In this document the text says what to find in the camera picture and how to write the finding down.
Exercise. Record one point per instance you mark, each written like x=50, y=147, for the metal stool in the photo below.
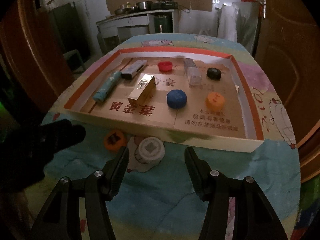
x=74, y=62

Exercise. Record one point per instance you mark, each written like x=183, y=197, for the cartoon patterned tablecloth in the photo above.
x=161, y=203

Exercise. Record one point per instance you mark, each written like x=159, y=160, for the white plastic sheet roll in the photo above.
x=240, y=22

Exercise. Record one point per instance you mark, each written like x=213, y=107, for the dark green appliance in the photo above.
x=163, y=24

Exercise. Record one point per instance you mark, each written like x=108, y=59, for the black gas stove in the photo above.
x=164, y=5

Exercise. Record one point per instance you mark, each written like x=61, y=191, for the left wooden door frame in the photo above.
x=33, y=53

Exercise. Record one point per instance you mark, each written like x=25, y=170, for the orange cap with black print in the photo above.
x=114, y=140

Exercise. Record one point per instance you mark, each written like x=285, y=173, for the black bottle cap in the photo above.
x=214, y=74

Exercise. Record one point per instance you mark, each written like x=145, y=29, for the steel cooking pot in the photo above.
x=144, y=5

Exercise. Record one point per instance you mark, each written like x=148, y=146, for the red bottle cap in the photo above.
x=165, y=66

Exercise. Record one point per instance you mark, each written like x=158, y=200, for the brown wooden door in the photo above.
x=288, y=53

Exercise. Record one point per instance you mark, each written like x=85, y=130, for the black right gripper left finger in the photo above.
x=113, y=173

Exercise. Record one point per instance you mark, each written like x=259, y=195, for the plain orange bottle cap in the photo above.
x=215, y=101

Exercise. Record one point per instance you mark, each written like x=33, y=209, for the white kitchen counter cabinet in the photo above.
x=115, y=30

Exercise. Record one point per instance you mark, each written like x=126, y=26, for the white black rectangular box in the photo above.
x=129, y=72

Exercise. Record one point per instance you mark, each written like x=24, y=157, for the shallow cardboard tray box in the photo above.
x=235, y=128

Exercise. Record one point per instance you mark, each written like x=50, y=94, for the teal rectangular box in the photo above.
x=103, y=92

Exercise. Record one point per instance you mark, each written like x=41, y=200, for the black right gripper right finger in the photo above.
x=200, y=173

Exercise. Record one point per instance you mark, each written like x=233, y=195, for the blue bottle cap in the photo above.
x=176, y=99

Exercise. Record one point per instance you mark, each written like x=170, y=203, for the gold rectangular box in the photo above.
x=146, y=83

